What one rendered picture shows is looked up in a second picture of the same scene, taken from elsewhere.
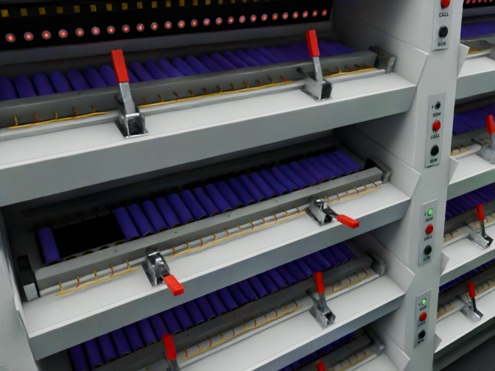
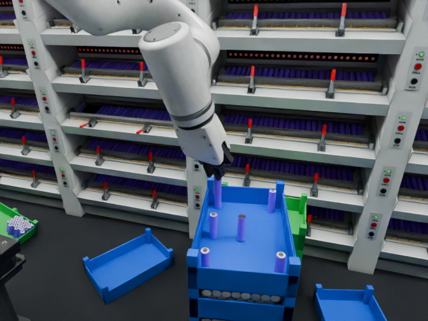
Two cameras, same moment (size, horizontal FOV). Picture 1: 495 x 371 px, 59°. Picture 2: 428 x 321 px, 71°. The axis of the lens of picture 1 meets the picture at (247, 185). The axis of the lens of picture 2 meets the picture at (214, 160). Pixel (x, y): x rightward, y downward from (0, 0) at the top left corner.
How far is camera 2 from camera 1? 1.16 m
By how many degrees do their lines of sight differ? 41
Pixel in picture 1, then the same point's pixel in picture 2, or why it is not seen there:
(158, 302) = (90, 132)
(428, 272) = (199, 178)
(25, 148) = (63, 79)
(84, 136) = (75, 79)
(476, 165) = (235, 141)
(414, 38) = not seen: hidden behind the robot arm
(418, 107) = not seen: hidden behind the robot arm
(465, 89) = (217, 99)
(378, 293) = (177, 174)
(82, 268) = (79, 115)
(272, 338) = (132, 167)
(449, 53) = not seen: hidden behind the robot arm
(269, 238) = (125, 129)
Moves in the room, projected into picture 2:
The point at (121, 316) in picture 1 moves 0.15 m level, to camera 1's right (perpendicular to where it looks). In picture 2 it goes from (81, 131) to (96, 139)
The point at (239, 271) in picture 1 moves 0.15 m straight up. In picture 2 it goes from (113, 134) to (107, 100)
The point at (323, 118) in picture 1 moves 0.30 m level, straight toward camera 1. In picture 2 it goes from (140, 93) to (57, 104)
